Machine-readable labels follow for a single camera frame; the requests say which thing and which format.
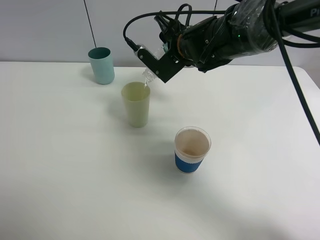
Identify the left black wall cable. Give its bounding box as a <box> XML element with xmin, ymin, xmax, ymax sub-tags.
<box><xmin>83</xmin><ymin>0</ymin><xmax>99</xmax><ymax>49</ymax></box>

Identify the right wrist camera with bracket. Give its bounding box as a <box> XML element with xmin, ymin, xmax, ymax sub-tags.
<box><xmin>135</xmin><ymin>45</ymin><xmax>185</xmax><ymax>83</ymax></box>

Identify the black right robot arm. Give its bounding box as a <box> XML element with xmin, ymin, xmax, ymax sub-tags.
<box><xmin>152</xmin><ymin>0</ymin><xmax>320</xmax><ymax>82</ymax></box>

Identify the pale green plastic cup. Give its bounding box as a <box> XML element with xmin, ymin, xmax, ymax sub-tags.
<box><xmin>121</xmin><ymin>81</ymin><xmax>151</xmax><ymax>128</ymax></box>

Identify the black right camera cable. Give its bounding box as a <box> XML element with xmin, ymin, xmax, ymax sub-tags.
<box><xmin>122</xmin><ymin>0</ymin><xmax>320</xmax><ymax>147</ymax></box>

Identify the clear bottle with green label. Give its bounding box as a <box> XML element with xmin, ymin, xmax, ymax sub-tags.
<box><xmin>142</xmin><ymin>43</ymin><xmax>168</xmax><ymax>88</ymax></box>

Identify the cup with blue sleeve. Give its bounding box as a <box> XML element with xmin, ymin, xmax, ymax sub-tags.
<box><xmin>174</xmin><ymin>126</ymin><xmax>212</xmax><ymax>174</ymax></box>

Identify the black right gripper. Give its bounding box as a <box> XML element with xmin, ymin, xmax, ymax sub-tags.
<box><xmin>154</xmin><ymin>15</ymin><xmax>238</xmax><ymax>73</ymax></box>

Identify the teal plastic cup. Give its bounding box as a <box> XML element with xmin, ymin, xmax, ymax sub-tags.
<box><xmin>88</xmin><ymin>47</ymin><xmax>115</xmax><ymax>85</ymax></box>

